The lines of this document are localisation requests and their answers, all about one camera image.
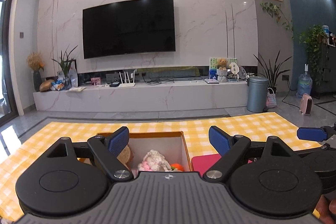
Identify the orange cardboard storage box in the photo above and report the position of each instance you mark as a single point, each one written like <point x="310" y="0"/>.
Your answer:
<point x="171" y="145"/>

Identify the white marble tv console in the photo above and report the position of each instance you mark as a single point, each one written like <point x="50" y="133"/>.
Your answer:
<point x="177" y="96"/>

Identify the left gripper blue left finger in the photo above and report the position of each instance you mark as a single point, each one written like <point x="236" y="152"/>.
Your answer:
<point x="118" y="141"/>

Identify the teddy bear bouquet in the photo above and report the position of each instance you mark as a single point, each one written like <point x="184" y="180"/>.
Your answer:
<point x="223" y="69"/>

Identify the green potted floor plant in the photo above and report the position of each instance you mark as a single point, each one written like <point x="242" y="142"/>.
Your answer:
<point x="272" y="71"/>

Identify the person's hand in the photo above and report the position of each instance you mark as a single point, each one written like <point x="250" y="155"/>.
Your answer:
<point x="326" y="210"/>

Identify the orange crochet fruit toy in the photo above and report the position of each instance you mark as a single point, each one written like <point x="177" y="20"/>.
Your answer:
<point x="177" y="168"/>

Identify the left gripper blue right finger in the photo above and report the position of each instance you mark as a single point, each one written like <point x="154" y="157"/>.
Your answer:
<point x="220" y="140"/>

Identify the blue-grey pedal trash bin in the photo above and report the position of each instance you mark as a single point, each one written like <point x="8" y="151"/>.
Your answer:
<point x="257" y="93"/>

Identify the blue water jug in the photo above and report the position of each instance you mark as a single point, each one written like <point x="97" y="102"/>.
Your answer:
<point x="305" y="83"/>

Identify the hanging ivy plant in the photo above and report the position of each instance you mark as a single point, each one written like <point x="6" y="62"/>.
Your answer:
<point x="313" y="38"/>

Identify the dried yellow flowers vase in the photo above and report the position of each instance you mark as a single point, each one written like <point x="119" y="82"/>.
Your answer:
<point x="36" y="64"/>

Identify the yellow white checkered cloth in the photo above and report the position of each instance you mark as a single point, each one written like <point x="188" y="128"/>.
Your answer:
<point x="19" y="151"/>

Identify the green plant in glass vase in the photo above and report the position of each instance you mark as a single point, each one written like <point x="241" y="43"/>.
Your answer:
<point x="65" y="61"/>

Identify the small pink heater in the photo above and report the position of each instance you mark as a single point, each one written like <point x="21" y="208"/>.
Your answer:
<point x="306" y="104"/>

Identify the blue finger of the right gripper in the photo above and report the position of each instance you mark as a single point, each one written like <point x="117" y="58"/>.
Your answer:
<point x="312" y="134"/>

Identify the pink woven handbag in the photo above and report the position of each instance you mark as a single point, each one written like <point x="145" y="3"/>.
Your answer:
<point x="271" y="99"/>

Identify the pink white crochet pouch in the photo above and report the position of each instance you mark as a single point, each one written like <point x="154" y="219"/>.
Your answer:
<point x="153" y="161"/>

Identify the dark side cabinet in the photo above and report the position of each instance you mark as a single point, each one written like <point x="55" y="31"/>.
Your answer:
<point x="325" y="80"/>

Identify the white wifi router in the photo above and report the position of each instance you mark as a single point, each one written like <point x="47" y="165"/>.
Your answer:
<point x="127" y="80"/>

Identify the black wall television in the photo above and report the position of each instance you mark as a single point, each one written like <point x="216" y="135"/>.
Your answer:
<point x="129" y="27"/>

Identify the pink box lid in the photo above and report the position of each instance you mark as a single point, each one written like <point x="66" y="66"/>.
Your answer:
<point x="202" y="163"/>

